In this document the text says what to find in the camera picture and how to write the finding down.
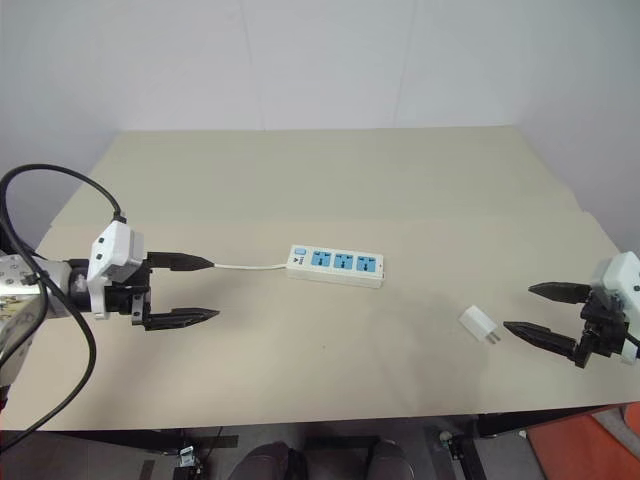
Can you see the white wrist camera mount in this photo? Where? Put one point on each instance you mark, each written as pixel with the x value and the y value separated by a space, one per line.
pixel 622 277
pixel 114 242

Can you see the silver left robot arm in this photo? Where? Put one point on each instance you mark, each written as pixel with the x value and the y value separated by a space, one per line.
pixel 20 280

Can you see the orange floor object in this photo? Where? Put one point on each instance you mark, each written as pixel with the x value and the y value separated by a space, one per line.
pixel 585 450

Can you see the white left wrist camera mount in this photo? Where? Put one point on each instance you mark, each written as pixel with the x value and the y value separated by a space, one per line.
pixel 114 242

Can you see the black table frame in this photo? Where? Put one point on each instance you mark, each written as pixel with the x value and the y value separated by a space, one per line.
pixel 525 421

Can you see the dark rounded shape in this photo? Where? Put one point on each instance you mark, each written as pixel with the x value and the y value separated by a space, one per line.
pixel 265 462
pixel 392 460

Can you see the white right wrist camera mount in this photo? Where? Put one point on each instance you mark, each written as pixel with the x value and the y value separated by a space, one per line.
pixel 622 277

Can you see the small metal floor fixture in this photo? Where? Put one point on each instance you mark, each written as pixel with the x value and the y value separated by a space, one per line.
pixel 187 456

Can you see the white plug adapter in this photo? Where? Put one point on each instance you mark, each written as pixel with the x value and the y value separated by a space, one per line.
pixel 474 320

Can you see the white power strip blue sockets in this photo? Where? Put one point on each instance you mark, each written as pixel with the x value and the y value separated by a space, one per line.
pixel 332 272

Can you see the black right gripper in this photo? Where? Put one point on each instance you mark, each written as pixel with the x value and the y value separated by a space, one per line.
pixel 602 327

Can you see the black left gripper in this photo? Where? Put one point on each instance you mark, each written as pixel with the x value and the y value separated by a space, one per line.
pixel 141 295

